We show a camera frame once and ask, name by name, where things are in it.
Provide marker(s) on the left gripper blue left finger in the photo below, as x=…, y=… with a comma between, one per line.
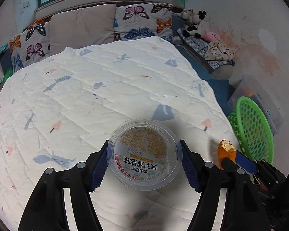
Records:
x=99, y=167

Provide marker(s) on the small butterfly print pillow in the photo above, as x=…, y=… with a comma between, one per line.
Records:
x=31, y=46

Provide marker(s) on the beige sofa cushion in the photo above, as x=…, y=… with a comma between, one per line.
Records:
x=82, y=27

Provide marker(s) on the green plastic mesh basket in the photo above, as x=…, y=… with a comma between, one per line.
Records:
x=252, y=130

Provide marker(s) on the blue sofa cover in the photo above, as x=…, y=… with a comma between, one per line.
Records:
x=222, y=88

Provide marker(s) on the white quilted blanket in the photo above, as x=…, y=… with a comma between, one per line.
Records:
x=56, y=112

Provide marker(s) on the clear jelly cup with label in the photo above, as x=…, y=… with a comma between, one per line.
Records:
x=144, y=155

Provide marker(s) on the large butterfly print pillow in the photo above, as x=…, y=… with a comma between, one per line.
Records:
x=143, y=20

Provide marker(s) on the blue white patterned mat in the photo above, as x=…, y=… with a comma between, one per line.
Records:
x=198, y=48

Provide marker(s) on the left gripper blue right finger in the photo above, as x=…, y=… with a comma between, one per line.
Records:
x=189, y=165

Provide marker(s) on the pink plush toy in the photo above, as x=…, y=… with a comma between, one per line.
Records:
x=210, y=36

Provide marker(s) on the cream spotted cloth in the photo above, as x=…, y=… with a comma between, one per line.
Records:
x=218, y=50

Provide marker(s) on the clear plastic storage bin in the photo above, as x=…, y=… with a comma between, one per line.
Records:
x=251, y=88

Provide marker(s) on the orange gold foil wrapper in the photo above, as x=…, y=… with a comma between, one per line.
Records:
x=225, y=150

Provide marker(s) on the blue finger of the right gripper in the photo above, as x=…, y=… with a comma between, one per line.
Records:
x=245, y=163

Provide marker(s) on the black white cow plush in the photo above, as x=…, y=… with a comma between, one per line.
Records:
x=195, y=22

